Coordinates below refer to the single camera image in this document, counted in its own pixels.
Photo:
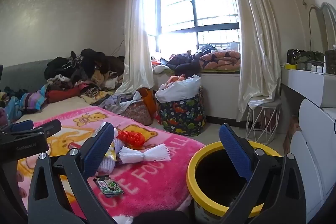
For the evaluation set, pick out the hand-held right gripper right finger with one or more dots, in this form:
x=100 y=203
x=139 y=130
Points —
x=236 y=153

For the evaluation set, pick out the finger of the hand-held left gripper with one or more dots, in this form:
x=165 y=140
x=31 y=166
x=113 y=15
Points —
x=48 y=127
x=22 y=125

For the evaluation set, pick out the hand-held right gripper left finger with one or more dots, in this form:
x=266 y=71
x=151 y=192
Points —
x=97 y=151

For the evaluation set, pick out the yellow snack packet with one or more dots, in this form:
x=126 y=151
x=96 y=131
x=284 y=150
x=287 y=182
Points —
x=110 y=154

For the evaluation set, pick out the dark green snack wrapper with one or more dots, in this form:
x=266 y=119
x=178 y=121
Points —
x=109 y=186

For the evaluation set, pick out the red mesh net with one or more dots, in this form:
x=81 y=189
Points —
x=131 y=138

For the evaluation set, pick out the yellow rim trash bin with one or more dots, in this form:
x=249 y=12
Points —
x=191 y=174

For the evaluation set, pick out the person's left hand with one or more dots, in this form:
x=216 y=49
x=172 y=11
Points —
x=21 y=183

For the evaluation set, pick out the striped colourful clothing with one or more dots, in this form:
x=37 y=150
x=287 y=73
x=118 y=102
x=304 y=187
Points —
x=29 y=102

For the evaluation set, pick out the grey bed headboard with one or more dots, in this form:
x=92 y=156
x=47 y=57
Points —
x=23 y=71

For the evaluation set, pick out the pale grey crumpled clothes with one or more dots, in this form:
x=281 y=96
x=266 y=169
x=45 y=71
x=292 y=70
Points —
x=123 y=102

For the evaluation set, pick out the floral fabric bag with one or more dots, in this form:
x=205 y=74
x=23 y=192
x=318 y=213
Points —
x=137 y=112

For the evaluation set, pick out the cardboard box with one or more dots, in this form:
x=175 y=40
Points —
x=291 y=134

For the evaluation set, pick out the pink bear print blanket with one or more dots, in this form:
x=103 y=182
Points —
x=157 y=161

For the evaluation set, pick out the dinosaur print laundry basket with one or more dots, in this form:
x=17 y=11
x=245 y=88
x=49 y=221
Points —
x=181 y=113

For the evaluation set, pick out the orange bag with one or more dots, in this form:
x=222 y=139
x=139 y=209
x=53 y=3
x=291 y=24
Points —
x=149 y=103

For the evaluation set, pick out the pile of dark clothes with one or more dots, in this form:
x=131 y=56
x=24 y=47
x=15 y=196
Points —
x=86 y=64

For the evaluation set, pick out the white dressing table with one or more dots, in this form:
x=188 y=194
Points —
x=309 y=121

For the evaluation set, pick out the white plastic bag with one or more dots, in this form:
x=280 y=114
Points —
x=181 y=90

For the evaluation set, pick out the orange patterned quilt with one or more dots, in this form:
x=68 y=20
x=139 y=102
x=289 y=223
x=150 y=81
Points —
x=220 y=60

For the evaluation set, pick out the orange garment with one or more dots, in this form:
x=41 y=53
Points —
x=174 y=79

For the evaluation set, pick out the cream satin curtain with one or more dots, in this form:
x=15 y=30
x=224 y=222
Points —
x=257 y=56

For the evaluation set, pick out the dark jacket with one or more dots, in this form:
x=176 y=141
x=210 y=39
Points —
x=183 y=61

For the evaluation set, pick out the sheer white curtain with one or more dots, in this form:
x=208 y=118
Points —
x=136 y=43

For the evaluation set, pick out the green glossy bag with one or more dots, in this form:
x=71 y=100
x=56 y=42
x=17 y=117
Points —
x=304 y=56

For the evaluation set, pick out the dark framed window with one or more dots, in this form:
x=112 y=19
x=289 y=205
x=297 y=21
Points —
x=194 y=16

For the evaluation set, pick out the arched mirror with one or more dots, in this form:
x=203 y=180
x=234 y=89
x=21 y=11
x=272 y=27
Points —
x=328 y=22

